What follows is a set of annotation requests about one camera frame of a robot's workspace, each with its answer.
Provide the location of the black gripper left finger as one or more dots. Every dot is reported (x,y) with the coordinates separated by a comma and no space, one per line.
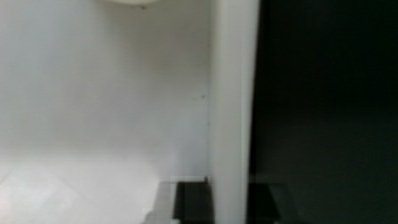
(195,202)

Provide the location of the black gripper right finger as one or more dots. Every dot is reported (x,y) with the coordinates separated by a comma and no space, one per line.
(271,204)

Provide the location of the white square table top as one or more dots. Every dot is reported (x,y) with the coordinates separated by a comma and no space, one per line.
(126,108)

